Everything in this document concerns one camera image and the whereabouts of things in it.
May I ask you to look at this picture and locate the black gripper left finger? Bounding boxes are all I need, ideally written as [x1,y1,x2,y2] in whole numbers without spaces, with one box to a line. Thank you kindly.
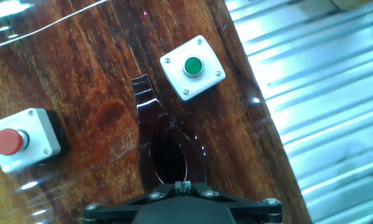
[82,180,184,224]

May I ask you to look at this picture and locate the green push button box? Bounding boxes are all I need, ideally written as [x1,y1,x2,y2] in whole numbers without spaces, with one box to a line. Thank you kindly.
[159,34,227,102]

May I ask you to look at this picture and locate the red push button box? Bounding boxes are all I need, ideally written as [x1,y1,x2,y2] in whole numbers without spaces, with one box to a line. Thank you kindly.
[0,107,62,174]

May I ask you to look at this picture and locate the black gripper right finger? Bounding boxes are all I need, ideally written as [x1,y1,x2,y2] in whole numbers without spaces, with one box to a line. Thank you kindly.
[182,181,283,224]

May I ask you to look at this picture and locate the glossy wood pattern mat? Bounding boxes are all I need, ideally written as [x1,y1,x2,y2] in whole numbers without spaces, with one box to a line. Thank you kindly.
[0,0,313,224]

